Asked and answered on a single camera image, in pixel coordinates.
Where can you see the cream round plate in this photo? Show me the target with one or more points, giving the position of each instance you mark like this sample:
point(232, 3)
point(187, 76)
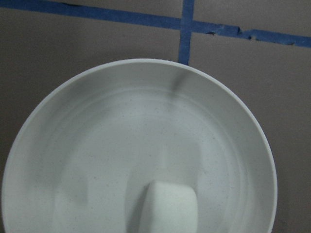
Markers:
point(84, 158)

